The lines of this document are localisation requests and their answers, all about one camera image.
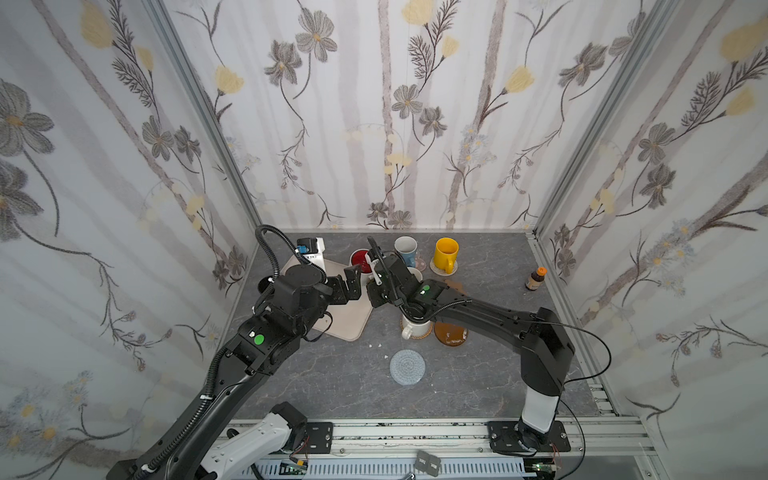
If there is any grey blue round coaster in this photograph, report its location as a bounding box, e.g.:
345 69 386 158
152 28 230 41
389 349 426 386

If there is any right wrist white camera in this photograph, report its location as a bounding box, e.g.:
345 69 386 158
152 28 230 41
366 255 382 285

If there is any blue mug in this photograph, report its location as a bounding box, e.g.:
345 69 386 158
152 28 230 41
394 236 418 268

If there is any beige plastic tray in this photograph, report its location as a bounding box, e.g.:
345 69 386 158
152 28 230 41
311 279 373 342

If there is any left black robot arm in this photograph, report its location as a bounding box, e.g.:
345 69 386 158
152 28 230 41
107 225 362 479

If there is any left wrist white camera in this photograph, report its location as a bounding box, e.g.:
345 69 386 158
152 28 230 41
297 237 326 271

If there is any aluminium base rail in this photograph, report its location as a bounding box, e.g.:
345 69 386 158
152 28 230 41
161 418 667 480

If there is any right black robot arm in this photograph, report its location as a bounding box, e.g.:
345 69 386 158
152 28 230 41
367 236 575 453

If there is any dark brown glossy round coaster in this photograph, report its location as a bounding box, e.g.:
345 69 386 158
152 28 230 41
434 322 468 347

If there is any red interior white mug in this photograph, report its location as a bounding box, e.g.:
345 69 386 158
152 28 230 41
350 249 372 275

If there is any white braided round coaster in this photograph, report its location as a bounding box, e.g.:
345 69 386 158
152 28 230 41
429 260 459 277

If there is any small brown bottle orange cap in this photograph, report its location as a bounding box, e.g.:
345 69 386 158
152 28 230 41
525 267 548 291

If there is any yellow mug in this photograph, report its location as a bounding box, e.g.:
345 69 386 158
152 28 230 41
432 237 460 272

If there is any brown paw print coaster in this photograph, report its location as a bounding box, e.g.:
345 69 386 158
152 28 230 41
444 279 466 295

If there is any wrist white camera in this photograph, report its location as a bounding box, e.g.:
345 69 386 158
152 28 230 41
366 255 382 285
297 237 326 271

